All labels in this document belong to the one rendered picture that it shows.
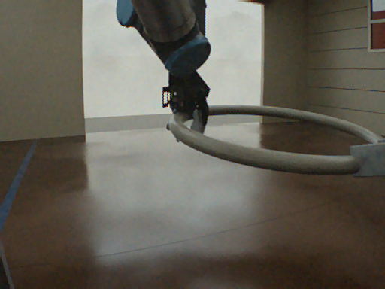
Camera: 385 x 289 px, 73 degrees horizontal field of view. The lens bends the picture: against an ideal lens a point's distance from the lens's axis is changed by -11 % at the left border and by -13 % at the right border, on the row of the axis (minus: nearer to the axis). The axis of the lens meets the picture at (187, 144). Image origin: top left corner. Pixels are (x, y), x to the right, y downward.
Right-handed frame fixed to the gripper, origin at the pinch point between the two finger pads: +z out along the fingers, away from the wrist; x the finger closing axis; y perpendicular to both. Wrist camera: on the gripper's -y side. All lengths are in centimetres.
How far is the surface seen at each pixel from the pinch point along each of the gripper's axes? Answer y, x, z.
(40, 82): -260, -486, 20
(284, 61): -744, -134, -23
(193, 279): -43, -20, 91
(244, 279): -56, 4, 90
